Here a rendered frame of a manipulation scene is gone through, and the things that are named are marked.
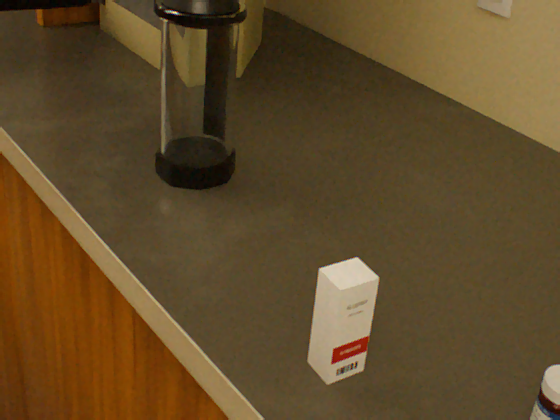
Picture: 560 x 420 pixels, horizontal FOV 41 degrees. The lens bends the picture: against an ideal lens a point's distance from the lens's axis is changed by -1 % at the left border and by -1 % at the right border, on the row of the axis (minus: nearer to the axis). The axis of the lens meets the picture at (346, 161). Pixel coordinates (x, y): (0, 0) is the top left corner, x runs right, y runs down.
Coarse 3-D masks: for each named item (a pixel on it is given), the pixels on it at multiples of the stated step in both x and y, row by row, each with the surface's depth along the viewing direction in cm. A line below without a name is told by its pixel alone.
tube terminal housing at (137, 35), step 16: (112, 0) 137; (256, 0) 134; (112, 16) 138; (128, 16) 133; (256, 16) 137; (112, 32) 139; (128, 32) 134; (144, 32) 129; (160, 32) 125; (240, 32) 126; (256, 32) 140; (128, 48) 136; (144, 48) 131; (160, 48) 126; (240, 48) 127; (256, 48) 142; (160, 64) 128; (240, 64) 128
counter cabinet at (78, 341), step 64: (0, 192) 121; (0, 256) 131; (64, 256) 103; (0, 320) 142; (64, 320) 110; (128, 320) 90; (0, 384) 155; (64, 384) 117; (128, 384) 95; (192, 384) 79
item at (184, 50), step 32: (160, 0) 87; (192, 32) 85; (224, 32) 87; (192, 64) 87; (224, 64) 89; (192, 96) 89; (224, 96) 91; (160, 128) 94; (192, 128) 91; (224, 128) 93; (192, 160) 93; (224, 160) 96
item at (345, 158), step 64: (0, 64) 123; (64, 64) 126; (128, 64) 129; (256, 64) 136; (320, 64) 140; (0, 128) 103; (64, 128) 105; (128, 128) 108; (256, 128) 112; (320, 128) 115; (384, 128) 118; (448, 128) 121; (64, 192) 90; (128, 192) 92; (192, 192) 94; (256, 192) 96; (320, 192) 98; (384, 192) 100; (448, 192) 102; (512, 192) 104; (128, 256) 81; (192, 256) 82; (256, 256) 83; (320, 256) 85; (384, 256) 86; (448, 256) 88; (512, 256) 90; (192, 320) 73; (256, 320) 74; (384, 320) 76; (448, 320) 77; (512, 320) 79; (256, 384) 66; (320, 384) 67; (384, 384) 68; (448, 384) 69; (512, 384) 70
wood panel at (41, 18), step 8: (56, 8) 141; (64, 8) 142; (72, 8) 143; (80, 8) 144; (88, 8) 145; (96, 8) 146; (40, 16) 141; (48, 16) 141; (56, 16) 142; (64, 16) 143; (72, 16) 144; (80, 16) 145; (88, 16) 146; (96, 16) 147; (40, 24) 142; (48, 24) 141; (56, 24) 142; (64, 24) 144
